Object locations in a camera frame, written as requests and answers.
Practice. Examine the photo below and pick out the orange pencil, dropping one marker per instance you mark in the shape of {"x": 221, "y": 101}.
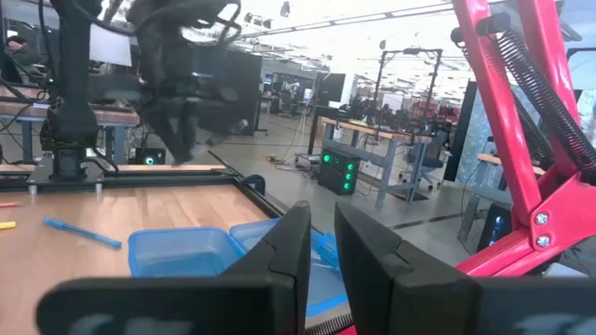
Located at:
{"x": 9, "y": 204}

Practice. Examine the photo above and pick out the yellow highlighter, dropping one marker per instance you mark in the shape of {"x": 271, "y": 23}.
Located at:
{"x": 6, "y": 225}

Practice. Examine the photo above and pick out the blue plastic supply box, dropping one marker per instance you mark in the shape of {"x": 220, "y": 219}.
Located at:
{"x": 181, "y": 251}

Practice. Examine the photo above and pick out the red desk lamp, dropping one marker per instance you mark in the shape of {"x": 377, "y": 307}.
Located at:
{"x": 503, "y": 116}

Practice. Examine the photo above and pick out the person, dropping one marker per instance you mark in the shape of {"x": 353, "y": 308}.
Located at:
{"x": 21, "y": 53}

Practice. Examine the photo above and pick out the wooden desk grey frame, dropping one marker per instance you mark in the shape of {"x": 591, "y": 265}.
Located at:
{"x": 116, "y": 116}

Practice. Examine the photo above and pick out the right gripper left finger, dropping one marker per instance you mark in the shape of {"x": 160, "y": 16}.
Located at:
{"x": 261, "y": 298}

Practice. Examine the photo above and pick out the office chair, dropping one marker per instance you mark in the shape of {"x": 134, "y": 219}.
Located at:
{"x": 428, "y": 158}

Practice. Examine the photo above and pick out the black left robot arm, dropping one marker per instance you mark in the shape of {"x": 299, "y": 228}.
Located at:
{"x": 74, "y": 93}

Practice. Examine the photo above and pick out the black computer tower green lights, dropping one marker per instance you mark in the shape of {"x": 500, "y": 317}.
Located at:
{"x": 339, "y": 170}

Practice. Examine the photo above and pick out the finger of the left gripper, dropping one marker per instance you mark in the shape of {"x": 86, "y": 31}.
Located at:
{"x": 223, "y": 125}
{"x": 177, "y": 139}

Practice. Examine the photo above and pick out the left arm's black base plate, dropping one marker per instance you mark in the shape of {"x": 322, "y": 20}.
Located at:
{"x": 46, "y": 174}

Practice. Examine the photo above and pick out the black computer blue light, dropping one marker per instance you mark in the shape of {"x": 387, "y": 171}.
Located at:
{"x": 496, "y": 228}

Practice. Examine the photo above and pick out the black camera rig frame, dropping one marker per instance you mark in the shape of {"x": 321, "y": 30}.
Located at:
{"x": 435, "y": 79}

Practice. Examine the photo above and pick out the large black panel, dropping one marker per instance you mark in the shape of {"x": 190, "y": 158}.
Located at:
{"x": 244, "y": 88}

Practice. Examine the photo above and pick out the wooden workbench grey legs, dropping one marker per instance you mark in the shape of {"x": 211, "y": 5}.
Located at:
{"x": 372, "y": 135}

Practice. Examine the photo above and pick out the tall black divider panel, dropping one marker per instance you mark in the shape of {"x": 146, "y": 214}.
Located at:
{"x": 461, "y": 130}

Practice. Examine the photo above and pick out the small black computer teal light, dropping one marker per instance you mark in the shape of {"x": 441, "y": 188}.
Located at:
{"x": 150, "y": 156}

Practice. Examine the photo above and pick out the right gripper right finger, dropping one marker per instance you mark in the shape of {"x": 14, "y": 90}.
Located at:
{"x": 400, "y": 298}

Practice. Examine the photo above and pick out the blue pen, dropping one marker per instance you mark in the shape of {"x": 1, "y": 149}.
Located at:
{"x": 81, "y": 232}

